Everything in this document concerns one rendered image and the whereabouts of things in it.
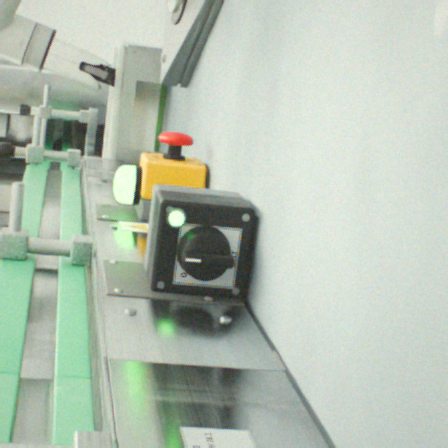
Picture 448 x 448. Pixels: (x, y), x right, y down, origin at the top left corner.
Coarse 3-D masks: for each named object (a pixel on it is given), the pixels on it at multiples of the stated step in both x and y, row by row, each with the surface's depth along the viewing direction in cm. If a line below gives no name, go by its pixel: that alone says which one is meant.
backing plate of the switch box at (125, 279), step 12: (108, 264) 88; (120, 264) 88; (132, 264) 89; (108, 276) 84; (120, 276) 84; (132, 276) 85; (144, 276) 85; (108, 288) 80; (120, 288) 80; (132, 288) 81; (144, 288) 81; (180, 300) 80; (192, 300) 80; (204, 300) 80; (216, 300) 81; (228, 300) 81; (240, 300) 82
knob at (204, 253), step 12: (192, 228) 80; (204, 228) 79; (216, 228) 80; (180, 240) 80; (192, 240) 78; (204, 240) 78; (216, 240) 78; (180, 252) 79; (192, 252) 77; (204, 252) 78; (216, 252) 79; (228, 252) 79; (180, 264) 80; (192, 264) 77; (204, 264) 77; (216, 264) 77; (228, 264) 78; (192, 276) 79; (204, 276) 79; (216, 276) 79
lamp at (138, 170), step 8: (120, 168) 110; (128, 168) 109; (136, 168) 110; (120, 176) 109; (128, 176) 109; (136, 176) 109; (120, 184) 109; (128, 184) 109; (136, 184) 109; (120, 192) 109; (128, 192) 109; (136, 192) 109; (120, 200) 110; (128, 200) 110; (136, 200) 109
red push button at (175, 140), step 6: (168, 132) 110; (174, 132) 111; (162, 138) 109; (168, 138) 109; (174, 138) 108; (180, 138) 109; (186, 138) 109; (174, 144) 109; (180, 144) 109; (186, 144) 109; (168, 150) 110; (174, 150) 110; (180, 150) 110
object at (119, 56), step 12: (120, 48) 153; (120, 60) 152; (120, 72) 153; (120, 84) 153; (120, 96) 155; (108, 108) 170; (120, 108) 155; (108, 120) 170; (108, 132) 171; (108, 144) 171; (108, 156) 156
